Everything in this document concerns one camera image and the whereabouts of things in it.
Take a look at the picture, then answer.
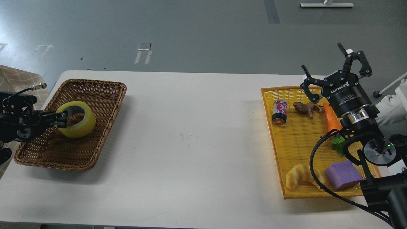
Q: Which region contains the small soda can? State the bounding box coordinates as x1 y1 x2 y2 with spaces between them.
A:
272 100 287 126

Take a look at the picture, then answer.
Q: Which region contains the toy croissant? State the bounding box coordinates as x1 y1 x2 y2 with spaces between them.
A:
284 164 325 193

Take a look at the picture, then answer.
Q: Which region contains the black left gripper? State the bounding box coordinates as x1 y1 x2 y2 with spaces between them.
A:
24 110 67 140

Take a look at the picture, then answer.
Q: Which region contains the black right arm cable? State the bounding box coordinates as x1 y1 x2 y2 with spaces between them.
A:
309 128 393 227

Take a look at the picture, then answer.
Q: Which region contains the yellow tape roll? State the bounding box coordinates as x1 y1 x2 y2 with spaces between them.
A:
55 101 96 139

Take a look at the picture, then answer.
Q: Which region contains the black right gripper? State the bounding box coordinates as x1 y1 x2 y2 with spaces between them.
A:
300 43 373 119

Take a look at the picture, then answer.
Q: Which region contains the purple foam block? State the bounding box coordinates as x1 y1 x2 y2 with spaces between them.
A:
325 160 363 191

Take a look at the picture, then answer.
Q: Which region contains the white metal stand base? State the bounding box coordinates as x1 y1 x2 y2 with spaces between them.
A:
299 0 354 8

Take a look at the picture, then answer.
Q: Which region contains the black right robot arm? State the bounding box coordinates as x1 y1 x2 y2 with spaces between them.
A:
300 43 407 229

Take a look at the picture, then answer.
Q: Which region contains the brown wicker basket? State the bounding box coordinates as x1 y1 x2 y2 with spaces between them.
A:
13 79 127 171

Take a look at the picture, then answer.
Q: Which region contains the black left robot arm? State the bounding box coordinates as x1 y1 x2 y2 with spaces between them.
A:
0 83 68 164

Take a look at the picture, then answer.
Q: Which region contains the orange toy carrot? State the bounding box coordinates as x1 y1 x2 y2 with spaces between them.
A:
323 103 347 156

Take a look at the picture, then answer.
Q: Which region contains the beige checkered cloth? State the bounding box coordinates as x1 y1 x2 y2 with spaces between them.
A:
0 65 49 110

